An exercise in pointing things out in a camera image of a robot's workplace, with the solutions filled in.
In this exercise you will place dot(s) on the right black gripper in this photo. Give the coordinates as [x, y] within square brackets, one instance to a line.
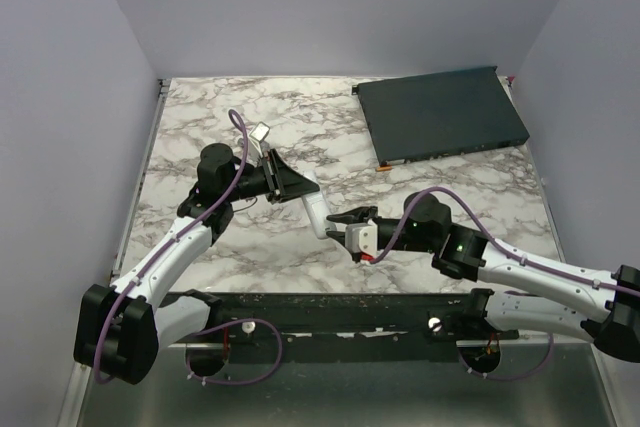
[357, 215]

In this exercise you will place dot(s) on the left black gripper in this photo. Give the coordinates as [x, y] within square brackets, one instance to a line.
[284, 183]

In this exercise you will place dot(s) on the white remote control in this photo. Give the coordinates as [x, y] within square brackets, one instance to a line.
[317, 208]

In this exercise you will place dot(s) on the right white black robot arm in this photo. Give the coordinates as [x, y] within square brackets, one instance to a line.
[597, 306]

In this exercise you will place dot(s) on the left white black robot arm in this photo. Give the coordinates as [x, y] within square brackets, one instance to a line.
[122, 326]

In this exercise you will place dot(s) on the dark green flat electronics box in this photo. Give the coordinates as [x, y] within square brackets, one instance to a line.
[431, 116]

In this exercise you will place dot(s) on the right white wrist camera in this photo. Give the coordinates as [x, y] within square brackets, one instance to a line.
[361, 240]

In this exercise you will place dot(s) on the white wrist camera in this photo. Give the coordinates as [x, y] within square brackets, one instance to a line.
[258, 145]
[361, 240]

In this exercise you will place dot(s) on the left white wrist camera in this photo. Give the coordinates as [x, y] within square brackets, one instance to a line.
[258, 145]

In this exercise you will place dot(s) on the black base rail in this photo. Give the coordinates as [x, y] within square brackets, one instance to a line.
[343, 328]

